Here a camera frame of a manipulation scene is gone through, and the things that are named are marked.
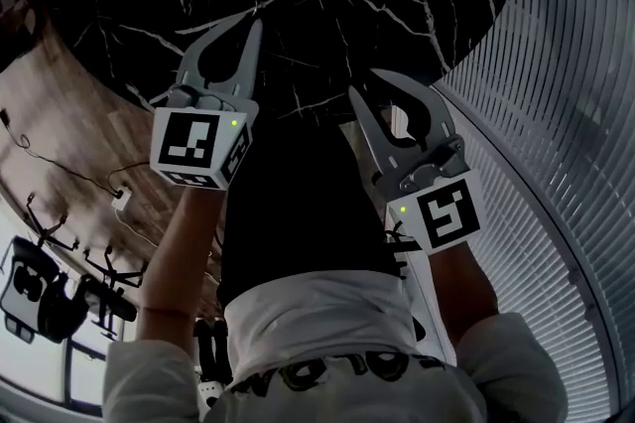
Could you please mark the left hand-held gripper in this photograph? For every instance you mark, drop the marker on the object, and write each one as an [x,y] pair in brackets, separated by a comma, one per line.
[186,143]

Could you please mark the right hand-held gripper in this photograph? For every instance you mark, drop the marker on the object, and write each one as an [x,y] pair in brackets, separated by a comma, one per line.
[446,212]

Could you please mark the person's left forearm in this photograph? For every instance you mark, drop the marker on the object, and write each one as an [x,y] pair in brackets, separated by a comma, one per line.
[183,252]

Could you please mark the person's right forearm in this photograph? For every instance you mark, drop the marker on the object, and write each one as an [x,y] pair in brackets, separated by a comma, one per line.
[461,292]

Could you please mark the person's black trousers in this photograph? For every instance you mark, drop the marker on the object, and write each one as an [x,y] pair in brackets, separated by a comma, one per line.
[297,212]

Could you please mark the white venetian blinds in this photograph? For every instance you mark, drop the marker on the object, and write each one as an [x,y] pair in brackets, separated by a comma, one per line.
[570,113]

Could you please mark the white power adapter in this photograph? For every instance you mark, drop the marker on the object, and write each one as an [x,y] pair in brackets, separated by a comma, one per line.
[121,200]

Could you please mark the person's white printed shirt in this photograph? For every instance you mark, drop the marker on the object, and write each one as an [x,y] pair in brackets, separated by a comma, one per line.
[322,322]

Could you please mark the black mesh office chair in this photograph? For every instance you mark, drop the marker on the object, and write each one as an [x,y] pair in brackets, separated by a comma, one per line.
[59,312]

